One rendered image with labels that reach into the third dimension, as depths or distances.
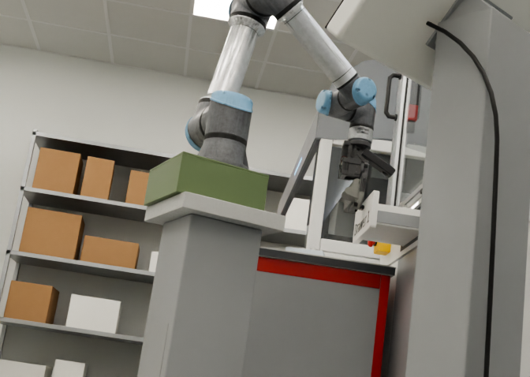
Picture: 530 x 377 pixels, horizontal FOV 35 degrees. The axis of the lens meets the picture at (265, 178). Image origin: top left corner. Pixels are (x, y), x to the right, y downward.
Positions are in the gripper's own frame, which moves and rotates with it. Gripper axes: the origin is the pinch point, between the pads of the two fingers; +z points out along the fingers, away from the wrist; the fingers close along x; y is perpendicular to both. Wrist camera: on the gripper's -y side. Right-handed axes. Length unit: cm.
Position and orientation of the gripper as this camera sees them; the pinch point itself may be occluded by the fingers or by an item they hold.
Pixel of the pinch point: (359, 207)
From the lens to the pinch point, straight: 256.7
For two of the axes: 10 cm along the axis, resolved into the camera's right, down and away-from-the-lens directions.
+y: -9.9, -1.5, -0.4
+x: 0.8, -2.5, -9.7
